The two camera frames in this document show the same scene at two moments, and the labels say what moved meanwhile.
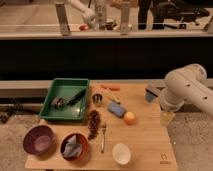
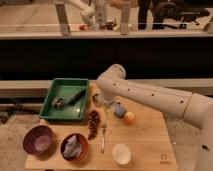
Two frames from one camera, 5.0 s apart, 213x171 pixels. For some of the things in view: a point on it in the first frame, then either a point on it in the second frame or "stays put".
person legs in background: x=158 y=11 stays put
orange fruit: x=129 y=118 stays put
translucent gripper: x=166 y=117 to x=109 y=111
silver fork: x=103 y=131 stays put
